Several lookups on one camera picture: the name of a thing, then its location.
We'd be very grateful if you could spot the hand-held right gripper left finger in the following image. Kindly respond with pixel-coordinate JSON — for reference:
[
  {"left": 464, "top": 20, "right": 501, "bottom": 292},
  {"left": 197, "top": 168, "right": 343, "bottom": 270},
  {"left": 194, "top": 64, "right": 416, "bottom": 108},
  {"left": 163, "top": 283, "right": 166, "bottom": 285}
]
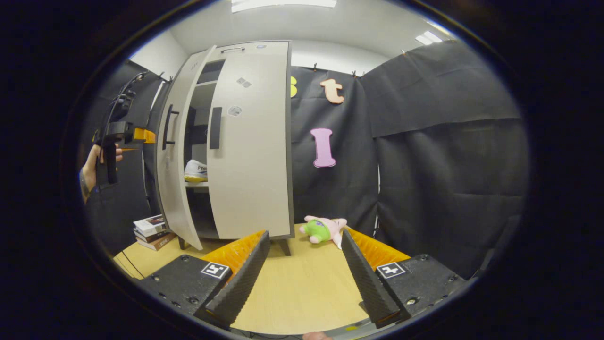
[{"left": 137, "top": 230, "right": 271, "bottom": 330}]

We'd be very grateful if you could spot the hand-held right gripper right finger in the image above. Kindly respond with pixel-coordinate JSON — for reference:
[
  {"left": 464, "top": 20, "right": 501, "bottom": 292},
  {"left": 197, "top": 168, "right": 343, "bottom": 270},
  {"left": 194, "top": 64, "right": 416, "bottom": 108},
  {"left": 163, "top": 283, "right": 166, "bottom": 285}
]
[{"left": 341, "top": 228, "right": 468, "bottom": 330}]

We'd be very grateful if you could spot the grey shoe cabinet door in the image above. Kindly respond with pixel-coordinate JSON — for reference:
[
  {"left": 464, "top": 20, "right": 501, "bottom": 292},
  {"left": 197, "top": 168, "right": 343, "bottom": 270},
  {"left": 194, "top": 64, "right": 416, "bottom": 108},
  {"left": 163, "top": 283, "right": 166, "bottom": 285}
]
[
  {"left": 206, "top": 56, "right": 293, "bottom": 240},
  {"left": 155, "top": 45, "right": 218, "bottom": 251}
]

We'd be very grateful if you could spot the white shoe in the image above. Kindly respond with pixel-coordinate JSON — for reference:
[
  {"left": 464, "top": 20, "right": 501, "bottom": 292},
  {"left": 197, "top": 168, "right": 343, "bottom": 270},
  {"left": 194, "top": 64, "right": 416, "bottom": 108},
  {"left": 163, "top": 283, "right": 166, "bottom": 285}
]
[{"left": 184, "top": 160, "right": 209, "bottom": 183}]

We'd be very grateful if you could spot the grey shoe cabinet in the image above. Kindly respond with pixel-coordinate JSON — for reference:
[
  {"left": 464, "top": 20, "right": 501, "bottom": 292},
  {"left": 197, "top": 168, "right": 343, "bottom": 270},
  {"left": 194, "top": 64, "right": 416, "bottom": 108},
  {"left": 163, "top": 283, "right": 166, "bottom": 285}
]
[{"left": 156, "top": 40, "right": 296, "bottom": 256}]

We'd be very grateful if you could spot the grey cabinet drawer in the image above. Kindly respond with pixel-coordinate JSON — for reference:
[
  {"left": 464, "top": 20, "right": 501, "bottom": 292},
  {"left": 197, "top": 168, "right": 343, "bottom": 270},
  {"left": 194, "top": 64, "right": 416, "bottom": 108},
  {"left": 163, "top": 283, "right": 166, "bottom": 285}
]
[{"left": 215, "top": 41, "right": 289, "bottom": 58}]

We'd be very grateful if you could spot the pink and green plush toy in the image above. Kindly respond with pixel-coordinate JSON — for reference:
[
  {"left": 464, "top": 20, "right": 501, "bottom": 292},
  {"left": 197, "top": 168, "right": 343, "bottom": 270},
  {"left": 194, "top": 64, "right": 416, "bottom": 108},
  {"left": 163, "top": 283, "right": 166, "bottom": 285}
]
[{"left": 299, "top": 215, "right": 348, "bottom": 250}]

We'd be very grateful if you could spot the white cover book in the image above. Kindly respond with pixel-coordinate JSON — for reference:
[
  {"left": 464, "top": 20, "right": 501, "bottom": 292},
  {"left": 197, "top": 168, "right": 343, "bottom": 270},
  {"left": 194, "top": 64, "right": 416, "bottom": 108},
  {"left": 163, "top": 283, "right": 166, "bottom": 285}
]
[{"left": 133, "top": 215, "right": 167, "bottom": 237}]

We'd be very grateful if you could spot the dark grey book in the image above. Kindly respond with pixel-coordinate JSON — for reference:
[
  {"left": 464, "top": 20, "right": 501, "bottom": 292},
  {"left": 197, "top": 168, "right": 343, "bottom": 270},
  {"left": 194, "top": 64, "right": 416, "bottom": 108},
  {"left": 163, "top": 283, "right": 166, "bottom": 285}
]
[{"left": 134, "top": 229, "right": 168, "bottom": 243}]

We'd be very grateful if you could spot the brown cover book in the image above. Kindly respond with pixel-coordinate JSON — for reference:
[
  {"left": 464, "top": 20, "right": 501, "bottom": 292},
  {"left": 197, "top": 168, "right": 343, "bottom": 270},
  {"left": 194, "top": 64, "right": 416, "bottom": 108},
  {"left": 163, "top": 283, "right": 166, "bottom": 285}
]
[{"left": 137, "top": 232, "right": 178, "bottom": 251}]

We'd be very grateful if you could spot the black backdrop cloth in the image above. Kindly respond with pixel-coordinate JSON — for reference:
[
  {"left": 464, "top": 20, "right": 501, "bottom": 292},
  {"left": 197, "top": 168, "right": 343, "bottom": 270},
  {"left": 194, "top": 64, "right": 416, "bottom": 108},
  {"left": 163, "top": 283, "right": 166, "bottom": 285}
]
[{"left": 83, "top": 40, "right": 531, "bottom": 279}]

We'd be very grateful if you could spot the large ceiling light panel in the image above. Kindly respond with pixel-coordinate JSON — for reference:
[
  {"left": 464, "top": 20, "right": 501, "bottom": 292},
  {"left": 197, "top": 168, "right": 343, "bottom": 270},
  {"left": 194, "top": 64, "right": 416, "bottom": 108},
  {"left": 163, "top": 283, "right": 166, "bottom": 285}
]
[{"left": 231, "top": 0, "right": 338, "bottom": 13}]

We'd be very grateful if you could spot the small ceiling light panel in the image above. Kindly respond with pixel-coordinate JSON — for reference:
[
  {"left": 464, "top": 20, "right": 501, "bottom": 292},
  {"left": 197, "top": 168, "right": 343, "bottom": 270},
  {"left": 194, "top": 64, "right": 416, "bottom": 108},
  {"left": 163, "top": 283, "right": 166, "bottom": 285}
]
[{"left": 415, "top": 31, "right": 444, "bottom": 46}]

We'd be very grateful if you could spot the black door handle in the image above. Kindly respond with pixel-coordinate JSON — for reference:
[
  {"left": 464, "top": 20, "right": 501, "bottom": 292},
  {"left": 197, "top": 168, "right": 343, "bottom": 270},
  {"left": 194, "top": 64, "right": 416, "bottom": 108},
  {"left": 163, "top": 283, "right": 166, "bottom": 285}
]
[
  {"left": 209, "top": 107, "right": 223, "bottom": 150},
  {"left": 162, "top": 104, "right": 180, "bottom": 151}
]

